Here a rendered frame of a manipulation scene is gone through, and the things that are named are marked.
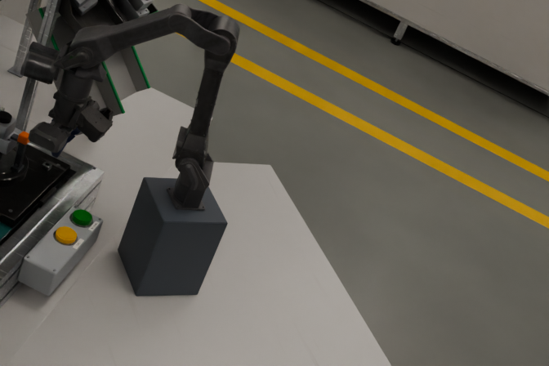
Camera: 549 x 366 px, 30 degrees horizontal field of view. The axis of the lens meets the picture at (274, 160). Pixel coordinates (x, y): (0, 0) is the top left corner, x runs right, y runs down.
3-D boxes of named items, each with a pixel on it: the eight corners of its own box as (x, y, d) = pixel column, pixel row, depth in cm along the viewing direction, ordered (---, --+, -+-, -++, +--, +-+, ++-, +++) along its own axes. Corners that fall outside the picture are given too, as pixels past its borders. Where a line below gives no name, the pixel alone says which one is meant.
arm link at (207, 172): (210, 171, 206) (220, 145, 203) (205, 195, 198) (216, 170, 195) (179, 160, 205) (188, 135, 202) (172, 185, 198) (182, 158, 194)
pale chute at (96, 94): (110, 117, 233) (125, 112, 231) (76, 136, 222) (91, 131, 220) (62, 0, 228) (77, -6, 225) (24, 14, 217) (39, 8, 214)
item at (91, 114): (73, 105, 191) (104, 120, 190) (91, 92, 197) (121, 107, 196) (66, 132, 194) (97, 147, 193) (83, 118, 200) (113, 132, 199)
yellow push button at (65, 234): (78, 239, 200) (80, 232, 199) (69, 250, 197) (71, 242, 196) (60, 230, 201) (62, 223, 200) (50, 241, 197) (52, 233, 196)
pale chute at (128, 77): (136, 91, 246) (150, 87, 244) (104, 109, 235) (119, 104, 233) (91, -20, 240) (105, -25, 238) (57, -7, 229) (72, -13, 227)
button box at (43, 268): (96, 241, 210) (104, 218, 207) (48, 297, 192) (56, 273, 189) (66, 225, 211) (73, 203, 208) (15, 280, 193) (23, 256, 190)
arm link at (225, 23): (243, 18, 188) (209, 9, 187) (239, 35, 181) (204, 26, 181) (204, 161, 204) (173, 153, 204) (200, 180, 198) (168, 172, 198)
